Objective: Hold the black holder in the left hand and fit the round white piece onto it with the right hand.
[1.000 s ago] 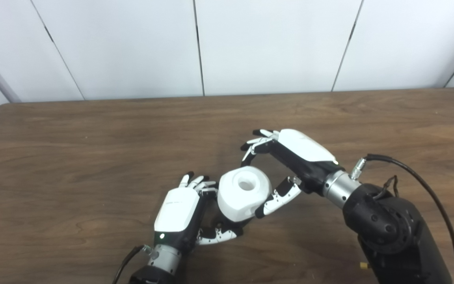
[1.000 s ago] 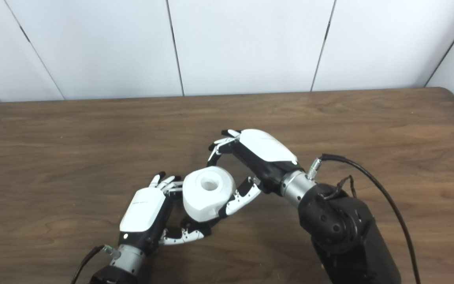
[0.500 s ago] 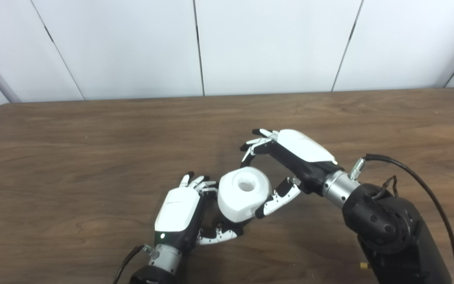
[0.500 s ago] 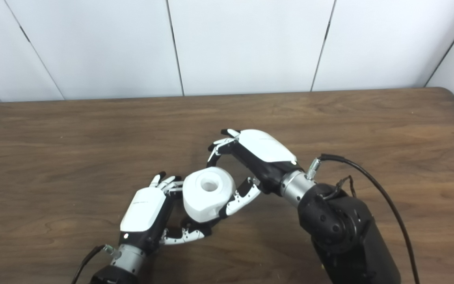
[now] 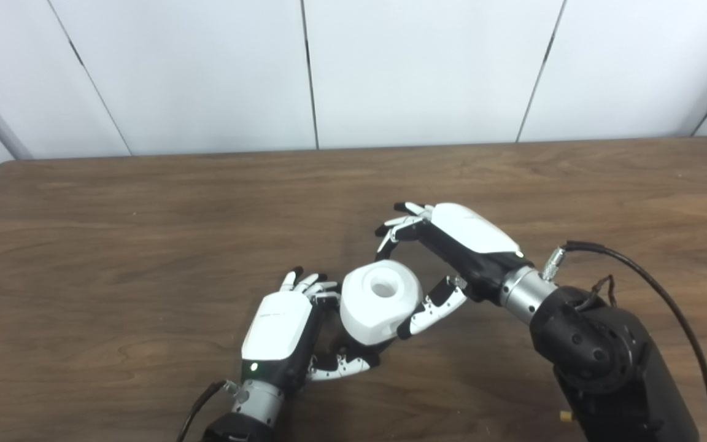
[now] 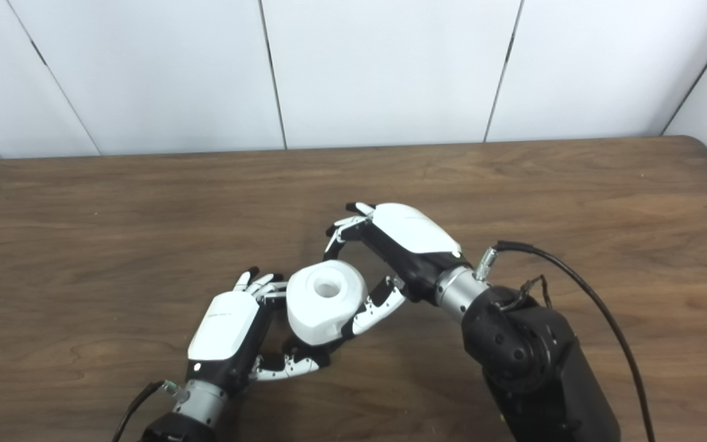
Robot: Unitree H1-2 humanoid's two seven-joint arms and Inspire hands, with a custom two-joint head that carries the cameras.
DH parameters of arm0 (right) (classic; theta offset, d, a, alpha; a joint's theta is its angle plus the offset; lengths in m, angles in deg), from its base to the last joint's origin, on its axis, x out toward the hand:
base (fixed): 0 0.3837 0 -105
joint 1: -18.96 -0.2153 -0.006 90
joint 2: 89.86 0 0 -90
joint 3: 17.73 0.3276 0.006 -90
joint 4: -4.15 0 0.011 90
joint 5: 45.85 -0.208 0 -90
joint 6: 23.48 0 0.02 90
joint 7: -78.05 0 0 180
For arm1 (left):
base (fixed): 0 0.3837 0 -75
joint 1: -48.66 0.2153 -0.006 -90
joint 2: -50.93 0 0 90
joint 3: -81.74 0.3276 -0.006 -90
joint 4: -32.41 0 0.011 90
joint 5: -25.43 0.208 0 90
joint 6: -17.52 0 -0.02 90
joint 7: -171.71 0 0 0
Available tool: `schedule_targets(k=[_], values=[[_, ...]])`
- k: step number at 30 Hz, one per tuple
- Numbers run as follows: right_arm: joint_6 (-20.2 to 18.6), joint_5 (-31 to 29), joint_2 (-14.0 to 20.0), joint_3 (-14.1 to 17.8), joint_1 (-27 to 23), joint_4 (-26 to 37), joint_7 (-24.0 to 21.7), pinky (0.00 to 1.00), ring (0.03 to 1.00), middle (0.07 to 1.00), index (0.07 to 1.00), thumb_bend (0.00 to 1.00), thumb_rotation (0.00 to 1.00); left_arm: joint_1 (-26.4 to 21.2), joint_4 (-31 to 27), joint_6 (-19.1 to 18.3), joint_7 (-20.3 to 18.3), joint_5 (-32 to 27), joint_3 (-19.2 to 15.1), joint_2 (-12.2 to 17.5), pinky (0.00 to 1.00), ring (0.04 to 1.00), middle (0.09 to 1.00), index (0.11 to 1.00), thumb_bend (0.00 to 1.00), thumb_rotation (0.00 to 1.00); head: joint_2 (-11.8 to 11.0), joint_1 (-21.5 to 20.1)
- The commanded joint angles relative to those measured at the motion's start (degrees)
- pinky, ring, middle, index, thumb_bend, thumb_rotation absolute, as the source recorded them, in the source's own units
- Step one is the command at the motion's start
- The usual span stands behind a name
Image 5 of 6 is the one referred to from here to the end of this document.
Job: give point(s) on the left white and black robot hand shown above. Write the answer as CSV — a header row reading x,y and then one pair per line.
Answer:
x,y
277,328

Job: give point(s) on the round white plastic piece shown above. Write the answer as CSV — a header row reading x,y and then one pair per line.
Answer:
x,y
372,313

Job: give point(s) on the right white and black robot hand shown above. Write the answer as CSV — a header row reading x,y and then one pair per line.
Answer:
x,y
476,236

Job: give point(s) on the black plastic flanged holder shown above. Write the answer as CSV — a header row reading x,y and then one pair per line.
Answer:
x,y
373,351

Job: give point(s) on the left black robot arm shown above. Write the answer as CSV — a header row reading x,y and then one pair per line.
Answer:
x,y
255,408

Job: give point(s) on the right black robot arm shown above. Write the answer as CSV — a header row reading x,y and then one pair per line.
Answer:
x,y
605,368

